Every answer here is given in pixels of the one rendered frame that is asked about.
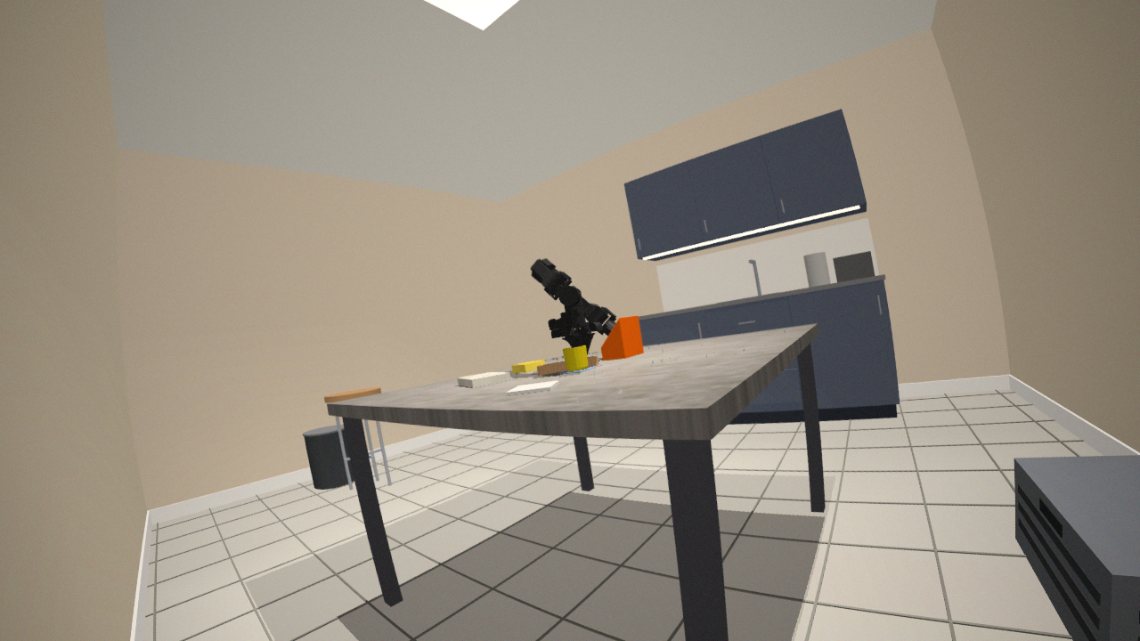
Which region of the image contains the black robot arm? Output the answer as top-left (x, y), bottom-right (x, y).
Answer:
top-left (530, 259), bottom-right (616, 336)

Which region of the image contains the yellow flat block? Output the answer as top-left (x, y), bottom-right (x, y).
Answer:
top-left (512, 362), bottom-right (545, 373)

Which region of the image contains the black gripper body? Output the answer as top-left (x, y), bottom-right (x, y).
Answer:
top-left (551, 306), bottom-right (603, 338)

